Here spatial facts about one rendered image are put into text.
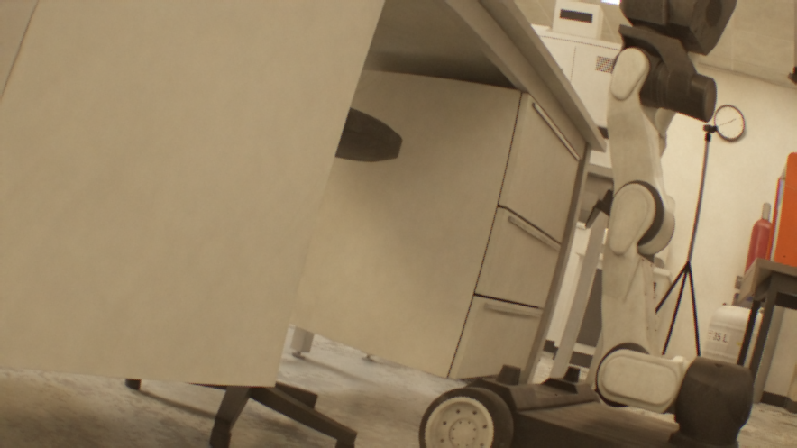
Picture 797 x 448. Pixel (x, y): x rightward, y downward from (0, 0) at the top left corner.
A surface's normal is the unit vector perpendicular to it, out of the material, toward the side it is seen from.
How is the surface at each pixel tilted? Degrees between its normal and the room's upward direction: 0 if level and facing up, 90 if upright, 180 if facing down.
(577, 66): 90
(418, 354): 90
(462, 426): 90
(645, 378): 90
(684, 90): 113
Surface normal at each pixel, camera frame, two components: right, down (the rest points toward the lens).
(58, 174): 0.83, 0.20
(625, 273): -0.73, 0.20
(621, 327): -0.65, -0.22
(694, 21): 0.49, 0.53
